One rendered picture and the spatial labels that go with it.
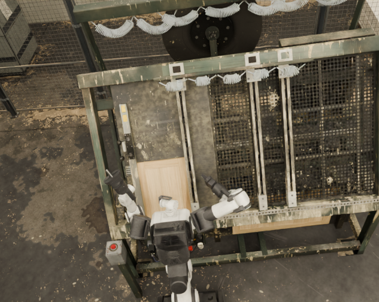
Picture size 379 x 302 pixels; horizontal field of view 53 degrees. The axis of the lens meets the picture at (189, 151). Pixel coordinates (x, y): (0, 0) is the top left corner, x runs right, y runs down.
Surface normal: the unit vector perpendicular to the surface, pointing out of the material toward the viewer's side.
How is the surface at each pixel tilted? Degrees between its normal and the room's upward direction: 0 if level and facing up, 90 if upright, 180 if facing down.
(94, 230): 0
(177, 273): 22
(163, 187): 57
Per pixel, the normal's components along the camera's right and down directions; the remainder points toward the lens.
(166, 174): 0.00, 0.26
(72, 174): -0.11, -0.66
